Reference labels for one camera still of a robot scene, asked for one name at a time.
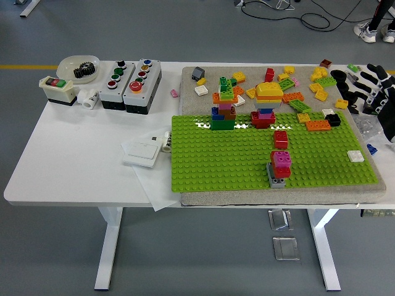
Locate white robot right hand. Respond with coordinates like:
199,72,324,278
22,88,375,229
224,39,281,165
351,64,395,142

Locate square red brick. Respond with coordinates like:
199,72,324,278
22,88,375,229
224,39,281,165
273,129,289,149

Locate magenta brick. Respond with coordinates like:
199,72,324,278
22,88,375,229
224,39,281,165
275,151,293,168

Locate long red brick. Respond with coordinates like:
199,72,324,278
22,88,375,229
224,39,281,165
270,150,293,179

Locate green studded baseplate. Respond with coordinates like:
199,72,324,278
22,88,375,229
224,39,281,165
171,111,380,194

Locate black brick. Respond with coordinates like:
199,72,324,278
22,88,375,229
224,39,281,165
324,113,341,127

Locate long orange brick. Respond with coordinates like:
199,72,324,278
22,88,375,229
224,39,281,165
305,119,331,131
282,91,306,104

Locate long lime green brick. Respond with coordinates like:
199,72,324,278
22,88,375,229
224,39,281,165
289,99,312,113
278,78,296,91

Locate brick tower with yellow roof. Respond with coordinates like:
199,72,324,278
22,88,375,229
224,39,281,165
250,81,284,129

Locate grey brick stack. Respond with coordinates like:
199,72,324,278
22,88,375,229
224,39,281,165
266,162,287,189

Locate brick tower with green base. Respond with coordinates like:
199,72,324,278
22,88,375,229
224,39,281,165
211,75,240,131

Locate black display device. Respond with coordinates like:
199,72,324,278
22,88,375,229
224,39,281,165
362,104,380,117

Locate clear plastic bag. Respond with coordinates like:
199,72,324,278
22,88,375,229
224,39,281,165
353,114,388,146

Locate person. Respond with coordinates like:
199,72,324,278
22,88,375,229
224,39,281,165
353,0,395,44

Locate white table leg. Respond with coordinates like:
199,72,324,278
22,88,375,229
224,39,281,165
307,208,342,292
94,207,124,291

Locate metal floor plate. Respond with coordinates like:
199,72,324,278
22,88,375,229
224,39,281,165
267,208,295,231
272,236,301,261

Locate white printed tube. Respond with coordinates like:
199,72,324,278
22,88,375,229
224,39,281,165
161,131,173,153

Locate white paper sheet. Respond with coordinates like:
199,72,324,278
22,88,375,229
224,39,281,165
120,132,181,212

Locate control box with emergency stop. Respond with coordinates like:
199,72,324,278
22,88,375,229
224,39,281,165
122,58,163,115

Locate three-button control box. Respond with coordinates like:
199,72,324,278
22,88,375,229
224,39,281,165
99,60,136,110

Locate white pipe fitting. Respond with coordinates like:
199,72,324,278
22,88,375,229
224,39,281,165
77,88,100,110

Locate black gears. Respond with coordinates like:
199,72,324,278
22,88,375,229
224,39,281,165
73,61,97,79

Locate white bowl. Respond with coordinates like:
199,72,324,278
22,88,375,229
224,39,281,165
57,54,101,84

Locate white desk foot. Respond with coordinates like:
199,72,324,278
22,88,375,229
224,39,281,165
19,0,41,18

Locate white wall switch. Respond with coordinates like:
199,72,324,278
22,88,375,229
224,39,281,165
122,140,164,169

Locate red green switch box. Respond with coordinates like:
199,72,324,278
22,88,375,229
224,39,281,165
39,75,78,107

